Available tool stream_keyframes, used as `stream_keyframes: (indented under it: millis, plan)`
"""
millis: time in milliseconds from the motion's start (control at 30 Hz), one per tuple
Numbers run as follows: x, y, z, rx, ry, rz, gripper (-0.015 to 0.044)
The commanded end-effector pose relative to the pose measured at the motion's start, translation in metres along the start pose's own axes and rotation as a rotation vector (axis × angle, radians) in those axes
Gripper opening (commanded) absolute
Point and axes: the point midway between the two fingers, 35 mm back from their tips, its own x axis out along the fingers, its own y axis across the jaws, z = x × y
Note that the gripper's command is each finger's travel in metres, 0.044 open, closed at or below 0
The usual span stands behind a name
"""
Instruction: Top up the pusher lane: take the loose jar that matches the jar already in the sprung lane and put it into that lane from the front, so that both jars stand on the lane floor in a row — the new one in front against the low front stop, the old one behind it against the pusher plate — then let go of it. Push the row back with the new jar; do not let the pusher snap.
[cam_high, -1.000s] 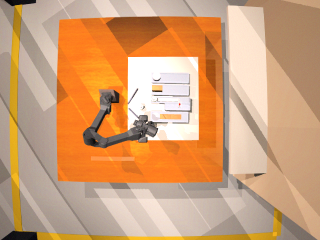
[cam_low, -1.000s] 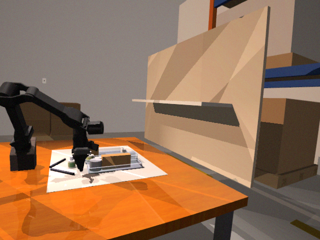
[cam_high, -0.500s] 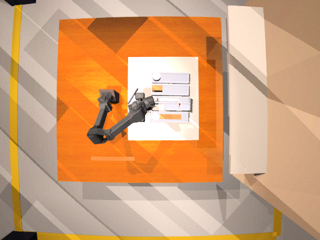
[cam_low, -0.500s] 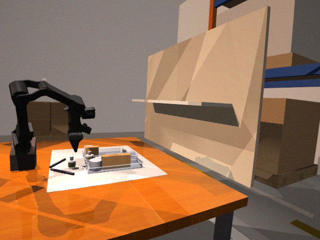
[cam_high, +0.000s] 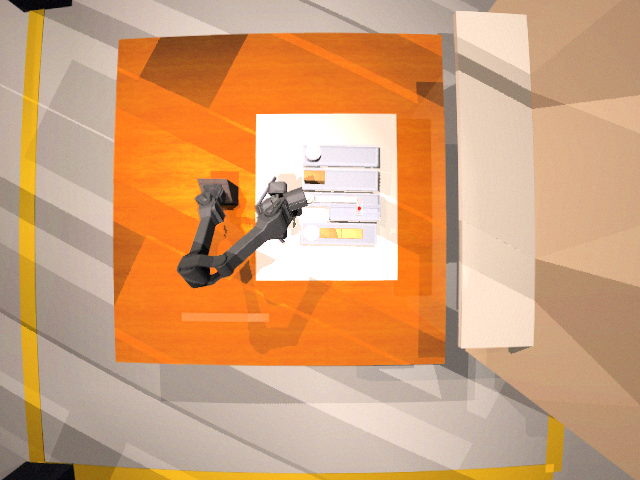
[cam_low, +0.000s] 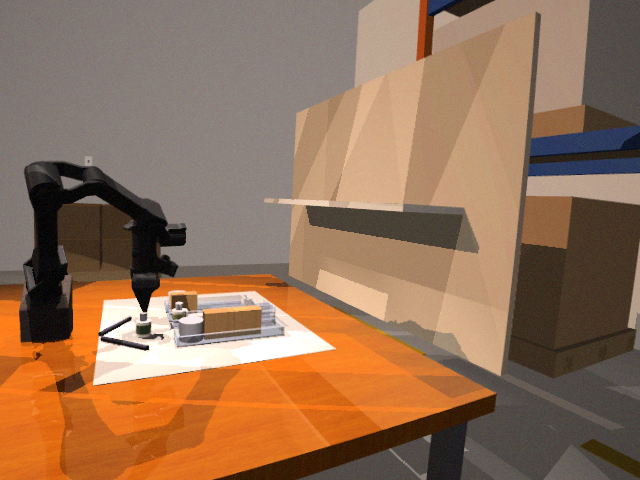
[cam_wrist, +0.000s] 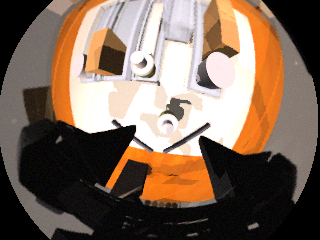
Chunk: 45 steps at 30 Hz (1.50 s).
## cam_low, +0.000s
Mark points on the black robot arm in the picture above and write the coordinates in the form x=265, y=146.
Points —
x=47, y=267

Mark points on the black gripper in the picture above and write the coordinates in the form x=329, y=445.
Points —
x=143, y=282

